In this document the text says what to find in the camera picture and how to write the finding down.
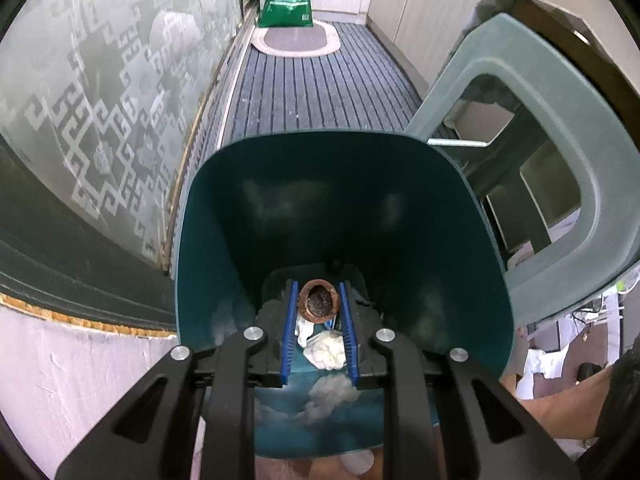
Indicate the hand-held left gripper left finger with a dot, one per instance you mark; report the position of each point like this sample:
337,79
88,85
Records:
289,340

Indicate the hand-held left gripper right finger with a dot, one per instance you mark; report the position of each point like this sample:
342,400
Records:
349,340

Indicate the small white tissue wad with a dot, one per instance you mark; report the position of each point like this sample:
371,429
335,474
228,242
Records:
304,331

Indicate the white tissue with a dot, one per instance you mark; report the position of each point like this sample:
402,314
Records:
325,352

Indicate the walnut shell half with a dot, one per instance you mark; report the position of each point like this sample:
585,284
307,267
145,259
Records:
320,302

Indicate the teal plastic bin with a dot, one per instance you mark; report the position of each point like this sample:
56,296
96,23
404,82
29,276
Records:
325,200

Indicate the small white round object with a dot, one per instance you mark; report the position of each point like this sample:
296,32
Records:
357,462

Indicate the white cloth pile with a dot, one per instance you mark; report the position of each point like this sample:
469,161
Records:
545,365

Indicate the grey striped floor rug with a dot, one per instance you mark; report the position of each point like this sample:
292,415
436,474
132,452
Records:
325,90

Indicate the dark cloth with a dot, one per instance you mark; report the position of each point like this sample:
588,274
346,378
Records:
620,410

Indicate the frosted patterned glass door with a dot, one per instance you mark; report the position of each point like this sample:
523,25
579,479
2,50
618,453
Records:
100,110

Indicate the oval grey floor mat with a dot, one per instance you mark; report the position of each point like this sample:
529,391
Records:
295,40

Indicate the grey green plastic stool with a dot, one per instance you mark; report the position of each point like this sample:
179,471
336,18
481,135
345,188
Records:
550,90

